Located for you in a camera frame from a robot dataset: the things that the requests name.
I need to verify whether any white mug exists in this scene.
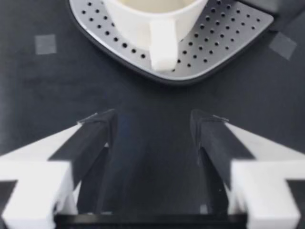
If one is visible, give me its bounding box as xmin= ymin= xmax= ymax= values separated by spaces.
xmin=102 ymin=0 xmax=209 ymax=73

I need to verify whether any coffee machine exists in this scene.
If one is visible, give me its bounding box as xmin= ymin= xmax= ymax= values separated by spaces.
xmin=68 ymin=0 xmax=286 ymax=86

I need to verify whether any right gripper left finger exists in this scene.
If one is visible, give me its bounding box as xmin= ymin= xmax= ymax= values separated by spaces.
xmin=0 ymin=109 xmax=118 ymax=229

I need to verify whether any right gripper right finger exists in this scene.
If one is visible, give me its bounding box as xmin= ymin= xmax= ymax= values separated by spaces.
xmin=190 ymin=109 xmax=305 ymax=229

